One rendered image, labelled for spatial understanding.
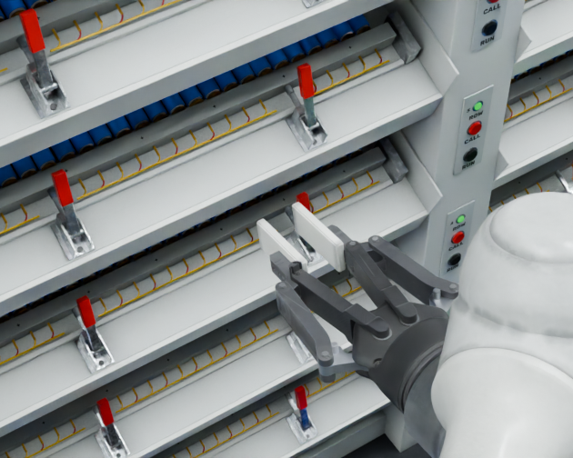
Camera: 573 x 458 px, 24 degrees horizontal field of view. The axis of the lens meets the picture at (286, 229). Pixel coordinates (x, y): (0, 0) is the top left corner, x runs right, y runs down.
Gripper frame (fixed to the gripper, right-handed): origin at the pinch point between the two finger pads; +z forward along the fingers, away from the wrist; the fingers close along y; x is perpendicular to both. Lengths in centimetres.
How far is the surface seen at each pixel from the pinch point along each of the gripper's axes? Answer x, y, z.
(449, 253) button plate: -37, 34, 26
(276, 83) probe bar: -2.7, 13.0, 25.8
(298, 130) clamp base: -6.8, 13.1, 22.5
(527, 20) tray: -7, 44, 24
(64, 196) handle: -1.4, -12.7, 21.1
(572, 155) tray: -40, 60, 34
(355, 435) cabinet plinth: -76, 24, 38
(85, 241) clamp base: -7.6, -11.8, 21.5
